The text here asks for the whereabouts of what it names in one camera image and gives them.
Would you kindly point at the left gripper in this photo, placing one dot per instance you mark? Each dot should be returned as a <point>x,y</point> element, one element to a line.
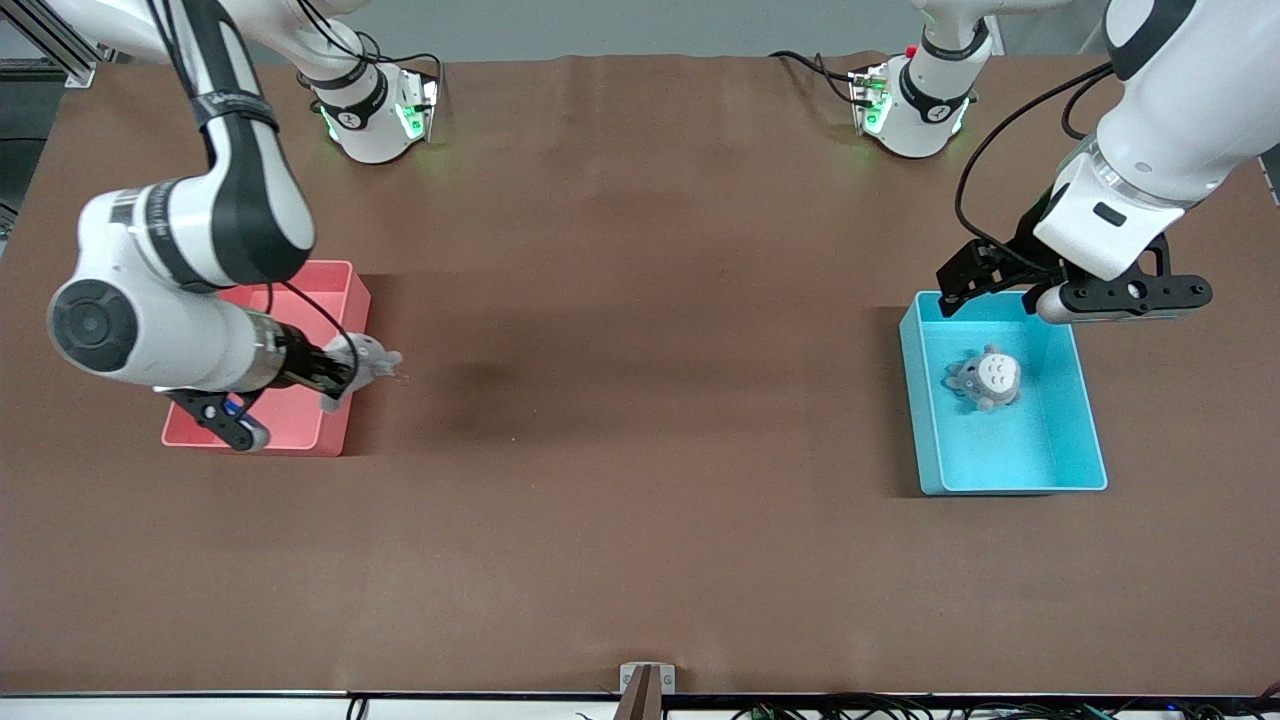
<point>1022,251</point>

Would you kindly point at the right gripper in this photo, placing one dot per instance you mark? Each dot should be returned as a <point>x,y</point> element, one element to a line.
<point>300,365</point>

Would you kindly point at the grey plush toy white belly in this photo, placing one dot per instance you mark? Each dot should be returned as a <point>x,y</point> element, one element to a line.
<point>375,358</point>
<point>995,375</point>

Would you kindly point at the arm base connector plate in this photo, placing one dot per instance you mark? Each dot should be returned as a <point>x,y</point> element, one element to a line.
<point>418,105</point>
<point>868,100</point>

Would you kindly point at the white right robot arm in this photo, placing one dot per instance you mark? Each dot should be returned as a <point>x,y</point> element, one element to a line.
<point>150,335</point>

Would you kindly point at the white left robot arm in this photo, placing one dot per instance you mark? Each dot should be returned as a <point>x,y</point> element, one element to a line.
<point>1200,110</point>

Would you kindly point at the pink plastic box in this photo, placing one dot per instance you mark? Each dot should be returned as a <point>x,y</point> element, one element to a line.
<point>295,422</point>

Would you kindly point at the blue plastic box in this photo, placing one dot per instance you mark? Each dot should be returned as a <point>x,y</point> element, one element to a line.
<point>1010,450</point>

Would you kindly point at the brown table cover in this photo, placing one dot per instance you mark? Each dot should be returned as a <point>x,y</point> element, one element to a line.
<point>640,300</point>

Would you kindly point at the aluminium frame profile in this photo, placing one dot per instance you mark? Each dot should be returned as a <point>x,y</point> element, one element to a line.
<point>80,72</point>

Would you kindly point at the metal camera post bracket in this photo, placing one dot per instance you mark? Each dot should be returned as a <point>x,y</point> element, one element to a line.
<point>667,680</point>

